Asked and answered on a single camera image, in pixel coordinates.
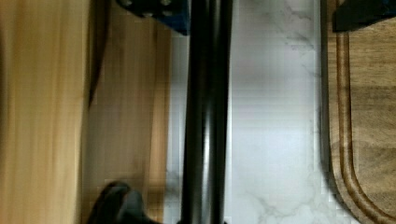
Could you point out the wooden cutting board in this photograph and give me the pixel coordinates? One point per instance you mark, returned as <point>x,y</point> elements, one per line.
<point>358,121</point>

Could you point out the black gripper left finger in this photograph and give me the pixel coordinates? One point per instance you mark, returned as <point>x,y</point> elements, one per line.
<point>172,13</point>

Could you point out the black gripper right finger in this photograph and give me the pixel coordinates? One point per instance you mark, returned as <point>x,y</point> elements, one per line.
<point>353,15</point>

